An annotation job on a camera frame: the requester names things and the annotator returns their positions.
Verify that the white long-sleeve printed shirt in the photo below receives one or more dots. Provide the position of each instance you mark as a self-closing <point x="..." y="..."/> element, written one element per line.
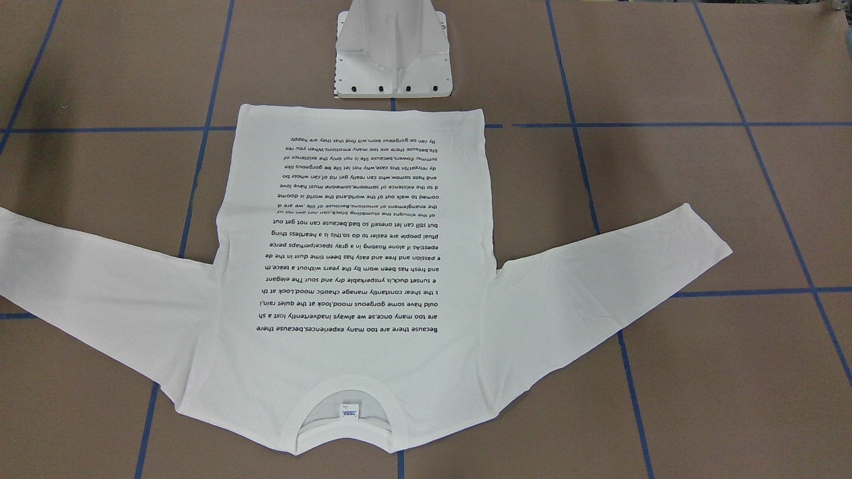
<point x="354" y="293"/>

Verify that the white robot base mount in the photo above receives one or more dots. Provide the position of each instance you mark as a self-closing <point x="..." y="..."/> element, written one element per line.
<point x="396" y="49"/>

